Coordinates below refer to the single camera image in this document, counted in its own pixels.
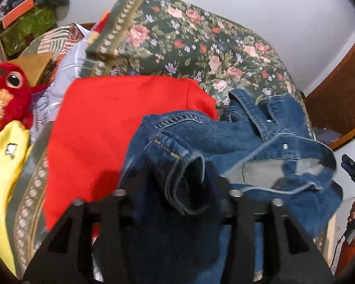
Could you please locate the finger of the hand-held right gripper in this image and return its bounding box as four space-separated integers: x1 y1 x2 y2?
342 154 355 178

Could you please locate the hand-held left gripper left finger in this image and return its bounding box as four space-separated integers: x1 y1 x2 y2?
23 189 131 284

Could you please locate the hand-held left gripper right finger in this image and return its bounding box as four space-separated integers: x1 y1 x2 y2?
222 189 335 284

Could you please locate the blue denim jacket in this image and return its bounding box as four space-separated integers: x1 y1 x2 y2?
121 89 344 284

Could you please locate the person's orange sleeved forearm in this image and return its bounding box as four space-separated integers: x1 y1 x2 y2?
334 233 355 278

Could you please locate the person's right hand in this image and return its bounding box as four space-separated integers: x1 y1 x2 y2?
347 193 355 223

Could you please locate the wooden wardrobe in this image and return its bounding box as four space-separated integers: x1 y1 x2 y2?
302 27 355 151

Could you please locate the yellow cloth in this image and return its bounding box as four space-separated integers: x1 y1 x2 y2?
0 120 34 276

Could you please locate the folded red garment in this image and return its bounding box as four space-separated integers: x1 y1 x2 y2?
43 75 219 232

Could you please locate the red plush toy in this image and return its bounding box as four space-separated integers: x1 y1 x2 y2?
0 62 49 142

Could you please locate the pale lilac cloth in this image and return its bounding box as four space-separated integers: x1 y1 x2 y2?
32 30 102 128

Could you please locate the tan wooden board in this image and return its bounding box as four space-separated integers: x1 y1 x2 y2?
9 52 54 87

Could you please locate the leaf print bedding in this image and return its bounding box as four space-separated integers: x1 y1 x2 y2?
20 23 91 63

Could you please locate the dark floral bed blanket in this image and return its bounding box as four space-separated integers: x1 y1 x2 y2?
13 0 318 273

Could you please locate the green patterned cabinet cover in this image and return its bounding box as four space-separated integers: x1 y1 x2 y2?
0 5 59 57

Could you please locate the orange box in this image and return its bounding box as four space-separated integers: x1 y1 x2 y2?
1 0 36 29

